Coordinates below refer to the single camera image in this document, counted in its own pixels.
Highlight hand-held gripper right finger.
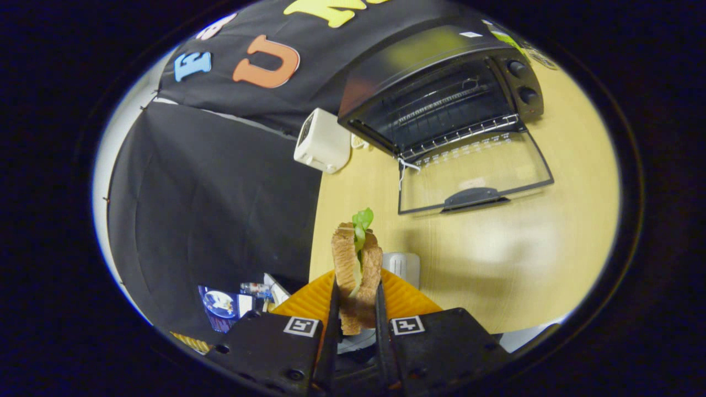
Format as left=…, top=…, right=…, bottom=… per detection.
left=375, top=269, right=511, bottom=392

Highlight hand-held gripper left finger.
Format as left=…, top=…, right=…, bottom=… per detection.
left=204, top=269, right=341, bottom=395

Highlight toast sandwich with lettuce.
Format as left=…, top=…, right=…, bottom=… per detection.
left=331, top=207, right=384, bottom=336

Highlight black toaster oven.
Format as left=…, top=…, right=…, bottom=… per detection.
left=338, top=23, right=555, bottom=216

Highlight white pop-up toaster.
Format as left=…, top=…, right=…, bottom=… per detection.
left=293, top=108, right=352, bottom=174

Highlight white paper sheet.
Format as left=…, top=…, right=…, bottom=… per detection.
left=264, top=273, right=290, bottom=307

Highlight white dish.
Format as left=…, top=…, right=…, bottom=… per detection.
left=382, top=252, right=421, bottom=290

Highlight blue printed box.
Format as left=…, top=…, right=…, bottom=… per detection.
left=199, top=286, right=254, bottom=333

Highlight yellow ribbed object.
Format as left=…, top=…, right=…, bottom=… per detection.
left=170, top=331, right=211, bottom=353

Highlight black backdrop cloth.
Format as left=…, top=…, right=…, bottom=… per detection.
left=105, top=0, right=486, bottom=337

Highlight clear bottle with green label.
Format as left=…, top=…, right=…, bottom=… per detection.
left=485, top=21, right=527, bottom=53

